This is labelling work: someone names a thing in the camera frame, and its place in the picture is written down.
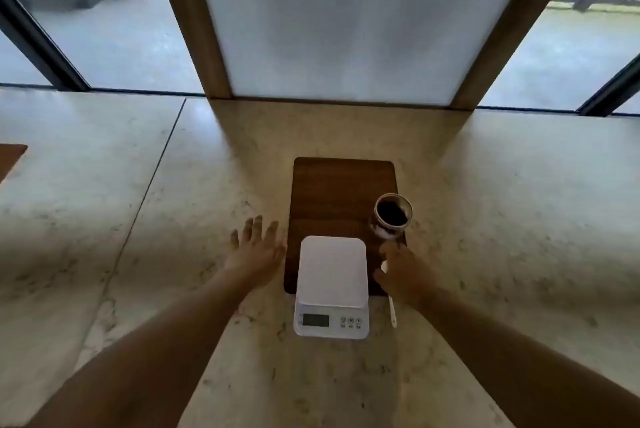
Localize person's left hand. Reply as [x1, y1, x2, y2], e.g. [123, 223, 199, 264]
[223, 216, 287, 291]

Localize person's right hand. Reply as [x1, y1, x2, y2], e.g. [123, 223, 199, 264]
[373, 241, 442, 312]

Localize person's left forearm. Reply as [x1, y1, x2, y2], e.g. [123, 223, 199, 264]
[25, 268, 257, 428]

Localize person's right forearm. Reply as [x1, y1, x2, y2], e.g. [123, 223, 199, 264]
[415, 288, 640, 428]

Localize white spoon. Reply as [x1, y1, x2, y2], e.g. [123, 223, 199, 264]
[380, 261, 398, 329]

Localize white digital kitchen scale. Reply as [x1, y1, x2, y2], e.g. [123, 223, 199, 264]
[293, 236, 371, 340]

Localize glass jar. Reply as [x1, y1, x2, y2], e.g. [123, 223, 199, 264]
[369, 193, 414, 242]

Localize dark wooden board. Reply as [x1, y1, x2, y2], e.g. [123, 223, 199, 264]
[283, 157, 407, 297]

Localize wooden pillar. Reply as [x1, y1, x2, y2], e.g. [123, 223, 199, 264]
[148, 0, 233, 100]
[450, 0, 591, 111]

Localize white frosted panel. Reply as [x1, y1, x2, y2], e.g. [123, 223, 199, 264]
[191, 0, 543, 107]

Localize brown wooden board corner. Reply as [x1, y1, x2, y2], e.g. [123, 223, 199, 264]
[0, 144, 29, 184]

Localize black window frame bar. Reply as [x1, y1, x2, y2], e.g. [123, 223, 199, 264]
[0, 0, 91, 92]
[577, 53, 640, 117]

